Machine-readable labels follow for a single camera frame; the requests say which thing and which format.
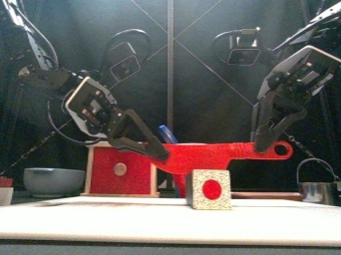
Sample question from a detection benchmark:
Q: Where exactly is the black sushi piece red centre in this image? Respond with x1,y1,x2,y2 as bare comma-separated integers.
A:
184,168,232,211

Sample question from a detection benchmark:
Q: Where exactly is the blue plastic utensil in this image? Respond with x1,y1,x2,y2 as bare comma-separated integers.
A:
157,124,179,145

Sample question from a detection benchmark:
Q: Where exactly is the red wooden box with knob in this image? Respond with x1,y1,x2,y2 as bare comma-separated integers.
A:
80,141,161,198

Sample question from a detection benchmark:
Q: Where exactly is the brown wooden board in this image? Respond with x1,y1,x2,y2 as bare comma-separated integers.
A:
229,191,303,201

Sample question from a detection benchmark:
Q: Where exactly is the grey bowl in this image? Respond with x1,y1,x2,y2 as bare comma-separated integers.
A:
22,167,86,198

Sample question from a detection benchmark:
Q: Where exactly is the white cutting board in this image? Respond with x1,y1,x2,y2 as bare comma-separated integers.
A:
0,195,341,248

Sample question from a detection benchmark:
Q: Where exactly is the red and white cup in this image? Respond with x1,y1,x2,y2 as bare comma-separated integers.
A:
0,176,15,207

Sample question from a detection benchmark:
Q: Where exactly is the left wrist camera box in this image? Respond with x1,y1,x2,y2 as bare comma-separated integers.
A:
104,41,144,84

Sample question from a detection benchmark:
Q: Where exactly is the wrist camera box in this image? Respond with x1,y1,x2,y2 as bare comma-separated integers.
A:
224,31,263,67
104,41,144,84

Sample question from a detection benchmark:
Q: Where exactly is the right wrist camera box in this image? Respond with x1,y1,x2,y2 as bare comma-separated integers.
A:
224,31,263,67

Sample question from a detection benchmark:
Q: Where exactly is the metal pot with wire handle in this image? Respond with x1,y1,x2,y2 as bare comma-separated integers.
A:
295,157,341,206

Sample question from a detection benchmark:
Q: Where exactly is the vertical metal frame pole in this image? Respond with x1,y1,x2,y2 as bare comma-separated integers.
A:
165,0,175,132

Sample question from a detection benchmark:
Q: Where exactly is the black right camera cable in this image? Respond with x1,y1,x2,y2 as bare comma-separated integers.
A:
211,28,261,66

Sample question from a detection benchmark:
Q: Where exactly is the black camera cable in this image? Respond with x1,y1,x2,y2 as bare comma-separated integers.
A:
98,28,153,73
211,28,261,66

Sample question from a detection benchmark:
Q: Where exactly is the black left camera cable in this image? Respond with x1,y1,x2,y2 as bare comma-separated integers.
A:
98,28,153,73

